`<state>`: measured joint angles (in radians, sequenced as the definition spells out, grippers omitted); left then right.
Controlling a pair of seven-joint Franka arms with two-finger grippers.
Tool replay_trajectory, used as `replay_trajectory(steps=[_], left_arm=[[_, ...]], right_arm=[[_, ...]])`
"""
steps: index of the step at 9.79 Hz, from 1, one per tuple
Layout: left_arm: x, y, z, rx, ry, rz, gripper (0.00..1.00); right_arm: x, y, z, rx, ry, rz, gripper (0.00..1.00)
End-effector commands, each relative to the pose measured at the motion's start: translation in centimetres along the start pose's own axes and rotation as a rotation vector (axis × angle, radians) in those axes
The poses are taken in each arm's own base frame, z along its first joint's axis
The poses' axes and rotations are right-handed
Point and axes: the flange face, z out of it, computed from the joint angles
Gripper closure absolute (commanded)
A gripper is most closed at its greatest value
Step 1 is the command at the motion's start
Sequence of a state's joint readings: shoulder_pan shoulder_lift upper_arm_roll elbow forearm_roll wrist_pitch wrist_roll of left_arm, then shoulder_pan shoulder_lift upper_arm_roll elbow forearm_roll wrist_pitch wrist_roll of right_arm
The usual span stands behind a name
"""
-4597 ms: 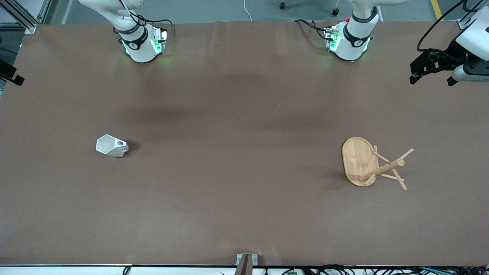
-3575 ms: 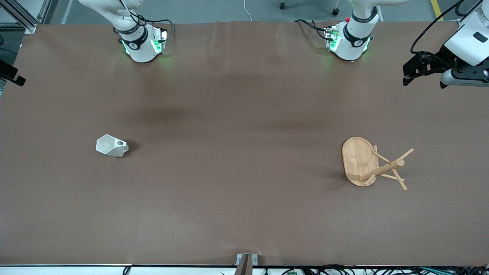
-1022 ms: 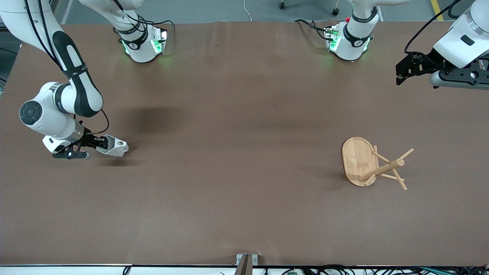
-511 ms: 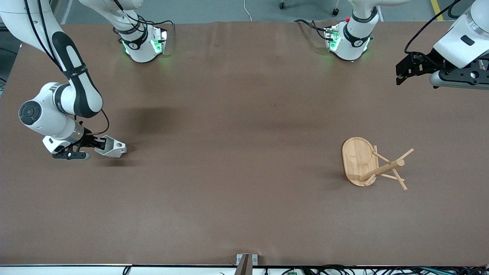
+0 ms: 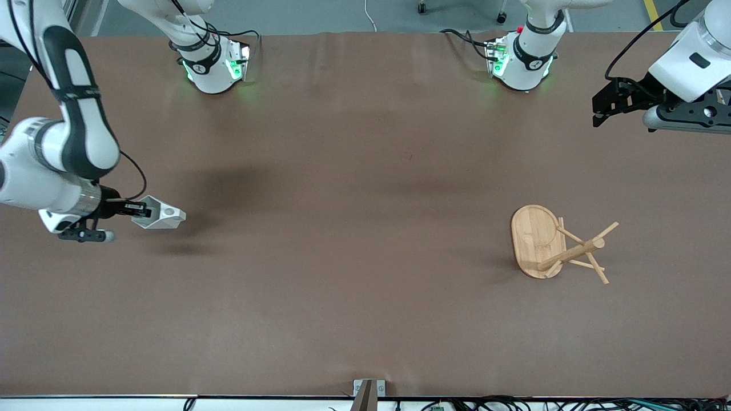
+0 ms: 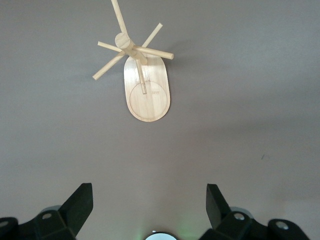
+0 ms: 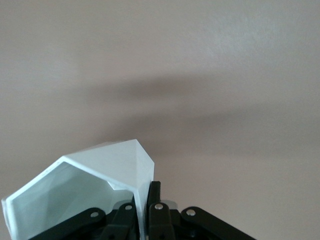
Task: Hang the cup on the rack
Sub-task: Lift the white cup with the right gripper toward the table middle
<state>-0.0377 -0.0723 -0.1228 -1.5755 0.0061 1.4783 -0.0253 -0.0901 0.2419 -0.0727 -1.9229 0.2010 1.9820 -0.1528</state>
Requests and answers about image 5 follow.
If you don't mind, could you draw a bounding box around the wooden cup rack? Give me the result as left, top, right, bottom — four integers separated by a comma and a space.
510, 204, 620, 285

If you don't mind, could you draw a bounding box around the white angular cup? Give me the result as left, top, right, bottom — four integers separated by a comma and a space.
131, 195, 187, 230

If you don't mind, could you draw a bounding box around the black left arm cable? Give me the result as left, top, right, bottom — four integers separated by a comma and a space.
604, 0, 710, 86

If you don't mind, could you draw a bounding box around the white table frame rail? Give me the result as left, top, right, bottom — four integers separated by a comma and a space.
0, 395, 731, 411

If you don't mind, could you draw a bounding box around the tangled black cable bundle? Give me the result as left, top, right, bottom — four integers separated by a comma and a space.
420, 395, 731, 411

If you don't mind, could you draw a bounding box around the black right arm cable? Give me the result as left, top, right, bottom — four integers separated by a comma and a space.
117, 150, 148, 202

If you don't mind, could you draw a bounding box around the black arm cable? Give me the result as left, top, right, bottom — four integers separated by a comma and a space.
117, 150, 148, 202
604, 0, 710, 86

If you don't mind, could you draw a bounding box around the aluminium diagonal strut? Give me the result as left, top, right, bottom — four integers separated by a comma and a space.
62, 0, 110, 37

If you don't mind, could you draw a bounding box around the metal table edge bracket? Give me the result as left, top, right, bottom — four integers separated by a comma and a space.
353, 379, 387, 398

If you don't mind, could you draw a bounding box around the black left base cable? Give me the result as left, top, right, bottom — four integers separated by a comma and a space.
440, 28, 499, 62

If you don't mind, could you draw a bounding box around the black right base cable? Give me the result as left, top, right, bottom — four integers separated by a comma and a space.
167, 0, 262, 59

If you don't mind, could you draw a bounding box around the black base cable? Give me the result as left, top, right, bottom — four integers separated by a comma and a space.
167, 0, 262, 59
440, 28, 499, 62

